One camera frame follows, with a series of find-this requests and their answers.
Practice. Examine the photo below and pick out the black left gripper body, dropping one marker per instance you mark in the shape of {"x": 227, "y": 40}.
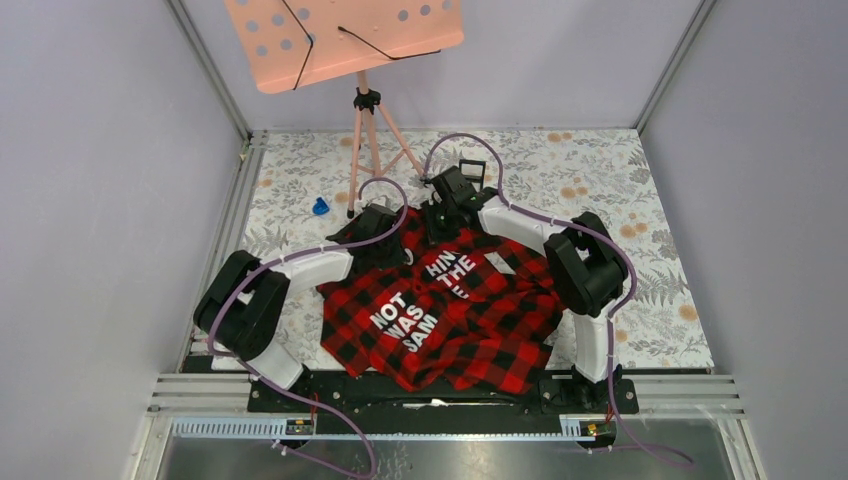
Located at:
{"x": 389, "y": 253}

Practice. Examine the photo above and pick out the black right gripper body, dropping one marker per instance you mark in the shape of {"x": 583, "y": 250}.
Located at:
{"x": 442, "y": 225}

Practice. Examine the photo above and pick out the red black plaid shirt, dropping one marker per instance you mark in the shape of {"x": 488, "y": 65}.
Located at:
{"x": 476, "y": 311}

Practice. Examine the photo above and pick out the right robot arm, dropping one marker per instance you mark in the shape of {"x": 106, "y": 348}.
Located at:
{"x": 587, "y": 270}

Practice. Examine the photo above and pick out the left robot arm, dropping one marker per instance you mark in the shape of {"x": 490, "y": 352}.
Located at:
{"x": 241, "y": 308}

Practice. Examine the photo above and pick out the small blue plastic object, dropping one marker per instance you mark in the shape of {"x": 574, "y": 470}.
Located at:
{"x": 320, "y": 207}

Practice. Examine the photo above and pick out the floral patterned table mat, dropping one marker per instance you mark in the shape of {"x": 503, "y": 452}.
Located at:
{"x": 560, "y": 173}

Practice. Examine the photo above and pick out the pink music stand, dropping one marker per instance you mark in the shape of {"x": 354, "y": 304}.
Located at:
{"x": 293, "y": 44}

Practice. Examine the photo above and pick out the black brooch holder frame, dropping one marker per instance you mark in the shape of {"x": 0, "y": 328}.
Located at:
{"x": 474, "y": 171}

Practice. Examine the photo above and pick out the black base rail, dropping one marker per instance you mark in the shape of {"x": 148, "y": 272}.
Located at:
{"x": 556, "y": 406}

